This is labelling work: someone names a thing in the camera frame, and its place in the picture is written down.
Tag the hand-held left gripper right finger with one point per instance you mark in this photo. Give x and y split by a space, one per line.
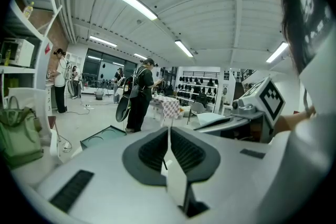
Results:
199 162

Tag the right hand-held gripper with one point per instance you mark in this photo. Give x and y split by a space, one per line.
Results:
270 102

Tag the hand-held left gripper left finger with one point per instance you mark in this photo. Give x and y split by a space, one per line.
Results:
147 165

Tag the person's right forearm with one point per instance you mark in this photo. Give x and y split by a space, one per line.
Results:
286 122

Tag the yellow-green drink bottle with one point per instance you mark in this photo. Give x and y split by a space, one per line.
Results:
7 57

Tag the pale yellow plastic bottle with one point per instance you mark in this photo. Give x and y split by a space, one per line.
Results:
28 10

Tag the grey chair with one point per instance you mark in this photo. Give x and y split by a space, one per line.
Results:
197 108

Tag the white shelf of black hats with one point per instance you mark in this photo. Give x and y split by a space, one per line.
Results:
197 86

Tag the checkered tablecloth table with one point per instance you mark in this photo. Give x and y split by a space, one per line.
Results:
169 107

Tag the long ceiling tube lamp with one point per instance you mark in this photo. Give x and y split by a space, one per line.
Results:
140 56
103 41
128 0
183 48
277 52

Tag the white power strip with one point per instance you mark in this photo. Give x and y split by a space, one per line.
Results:
89 106

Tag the green tote bag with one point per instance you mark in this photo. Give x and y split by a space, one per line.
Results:
18 136

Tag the white shelf unit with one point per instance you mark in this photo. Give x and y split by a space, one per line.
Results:
43 60

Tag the white microwave oven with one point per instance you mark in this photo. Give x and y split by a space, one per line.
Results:
22 52

